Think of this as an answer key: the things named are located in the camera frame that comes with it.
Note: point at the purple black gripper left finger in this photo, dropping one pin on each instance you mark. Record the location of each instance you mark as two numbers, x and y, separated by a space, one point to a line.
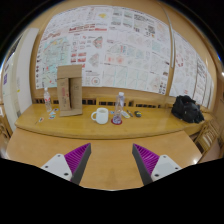
70 166

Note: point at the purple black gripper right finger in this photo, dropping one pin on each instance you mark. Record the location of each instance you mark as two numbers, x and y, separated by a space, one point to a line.
151 166

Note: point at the clear plastic water bottle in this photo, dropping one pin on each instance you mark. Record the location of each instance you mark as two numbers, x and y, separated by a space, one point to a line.
119 106

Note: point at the red-labelled plastic water bottle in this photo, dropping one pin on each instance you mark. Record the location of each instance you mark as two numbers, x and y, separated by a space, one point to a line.
47 100

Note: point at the small dark device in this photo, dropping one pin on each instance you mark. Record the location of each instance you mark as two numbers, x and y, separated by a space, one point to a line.
137 114

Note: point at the small blue sticker card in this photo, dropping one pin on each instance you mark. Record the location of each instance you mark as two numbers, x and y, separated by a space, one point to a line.
52 114

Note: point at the white remote control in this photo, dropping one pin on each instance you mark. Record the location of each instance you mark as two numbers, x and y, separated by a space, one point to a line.
125 114

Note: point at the round red coaster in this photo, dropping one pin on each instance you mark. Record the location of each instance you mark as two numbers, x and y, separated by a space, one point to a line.
116 122

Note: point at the white ceramic mug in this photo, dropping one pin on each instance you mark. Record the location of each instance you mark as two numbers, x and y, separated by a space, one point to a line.
100 116

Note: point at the black bag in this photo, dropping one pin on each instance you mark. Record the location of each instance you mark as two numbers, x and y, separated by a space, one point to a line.
187 110

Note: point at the wooden chair right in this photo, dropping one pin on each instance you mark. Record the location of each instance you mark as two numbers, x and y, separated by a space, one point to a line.
209 134

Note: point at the brown cardboard box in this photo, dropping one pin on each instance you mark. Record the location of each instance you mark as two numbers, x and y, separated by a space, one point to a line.
69 89

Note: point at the white poster right panel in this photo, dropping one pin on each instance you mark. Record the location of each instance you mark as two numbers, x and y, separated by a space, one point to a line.
191 76

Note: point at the white cabinet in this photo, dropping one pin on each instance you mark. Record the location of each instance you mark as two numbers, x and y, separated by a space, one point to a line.
16 76

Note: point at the large white poster wall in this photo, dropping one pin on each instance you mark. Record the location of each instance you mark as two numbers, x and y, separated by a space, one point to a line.
115 46

